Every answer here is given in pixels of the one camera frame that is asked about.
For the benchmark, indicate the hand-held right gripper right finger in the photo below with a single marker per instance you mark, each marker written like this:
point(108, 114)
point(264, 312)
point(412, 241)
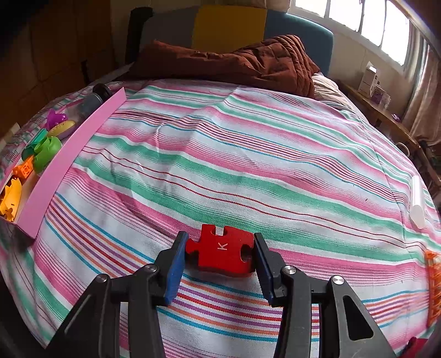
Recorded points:
point(263, 272)

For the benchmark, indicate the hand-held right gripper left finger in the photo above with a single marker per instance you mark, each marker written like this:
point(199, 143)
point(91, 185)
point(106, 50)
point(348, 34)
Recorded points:
point(174, 272)

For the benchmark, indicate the red puzzle piece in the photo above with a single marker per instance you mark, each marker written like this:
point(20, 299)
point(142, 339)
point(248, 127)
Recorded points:
point(220, 254)

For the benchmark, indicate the pink white shallow box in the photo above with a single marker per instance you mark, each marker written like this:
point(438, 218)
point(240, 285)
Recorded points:
point(69, 155)

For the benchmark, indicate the lime green round toy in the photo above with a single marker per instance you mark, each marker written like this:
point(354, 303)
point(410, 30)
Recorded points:
point(48, 153)

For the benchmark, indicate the yellow jagged plastic toy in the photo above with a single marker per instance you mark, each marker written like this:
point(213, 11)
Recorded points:
point(10, 199)

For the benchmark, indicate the yellow carved oval toy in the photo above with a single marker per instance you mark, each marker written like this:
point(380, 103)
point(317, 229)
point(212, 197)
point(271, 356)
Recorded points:
point(62, 130)

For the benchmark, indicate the orange toy block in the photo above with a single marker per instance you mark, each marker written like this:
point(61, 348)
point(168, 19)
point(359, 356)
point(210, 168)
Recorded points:
point(23, 168)

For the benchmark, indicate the grey bottle black cap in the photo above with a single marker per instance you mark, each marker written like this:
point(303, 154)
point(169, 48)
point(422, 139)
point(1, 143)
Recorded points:
point(88, 103)

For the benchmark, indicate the green toy block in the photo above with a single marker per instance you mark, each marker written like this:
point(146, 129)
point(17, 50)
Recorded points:
point(36, 139)

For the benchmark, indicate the magenta spinning top toy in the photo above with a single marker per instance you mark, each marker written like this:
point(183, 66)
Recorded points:
point(55, 118)

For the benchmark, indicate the striped pink green bedsheet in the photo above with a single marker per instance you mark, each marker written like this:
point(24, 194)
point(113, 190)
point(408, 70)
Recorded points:
point(241, 155)

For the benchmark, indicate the white plastic tube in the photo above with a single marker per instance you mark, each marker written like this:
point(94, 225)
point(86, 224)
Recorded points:
point(418, 206)

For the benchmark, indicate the orange ridged plastic toy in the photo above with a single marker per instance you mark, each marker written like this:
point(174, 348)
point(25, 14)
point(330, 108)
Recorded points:
point(433, 289)

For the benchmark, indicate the red plastic object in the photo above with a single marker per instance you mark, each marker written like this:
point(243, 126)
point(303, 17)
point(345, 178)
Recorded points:
point(418, 349)

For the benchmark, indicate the white cup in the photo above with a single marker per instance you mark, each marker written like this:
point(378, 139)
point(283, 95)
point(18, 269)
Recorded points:
point(403, 148)

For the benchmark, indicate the pale pillow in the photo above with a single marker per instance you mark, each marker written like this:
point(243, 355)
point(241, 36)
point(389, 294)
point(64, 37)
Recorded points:
point(329, 91)

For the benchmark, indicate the wooden side table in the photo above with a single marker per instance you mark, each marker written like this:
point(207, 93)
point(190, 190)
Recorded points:
point(389, 120)

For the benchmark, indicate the brown quilted duvet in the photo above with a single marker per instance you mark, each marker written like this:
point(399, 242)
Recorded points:
point(241, 62)

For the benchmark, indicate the white carton box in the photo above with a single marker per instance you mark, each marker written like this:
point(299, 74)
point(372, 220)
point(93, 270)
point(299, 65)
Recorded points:
point(368, 79)

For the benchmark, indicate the black rolled mat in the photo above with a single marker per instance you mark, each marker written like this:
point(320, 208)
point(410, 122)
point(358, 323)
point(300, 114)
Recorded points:
point(136, 34)

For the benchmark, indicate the beige patterned curtain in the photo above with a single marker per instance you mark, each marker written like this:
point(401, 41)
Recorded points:
point(423, 89)

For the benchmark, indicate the grey yellow blue headboard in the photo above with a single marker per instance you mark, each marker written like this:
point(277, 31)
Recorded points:
point(227, 27)

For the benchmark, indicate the wooden wardrobe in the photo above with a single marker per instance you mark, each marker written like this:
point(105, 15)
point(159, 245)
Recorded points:
point(51, 44)

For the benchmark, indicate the window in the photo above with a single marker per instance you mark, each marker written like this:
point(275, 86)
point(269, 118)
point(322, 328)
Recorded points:
point(344, 13)

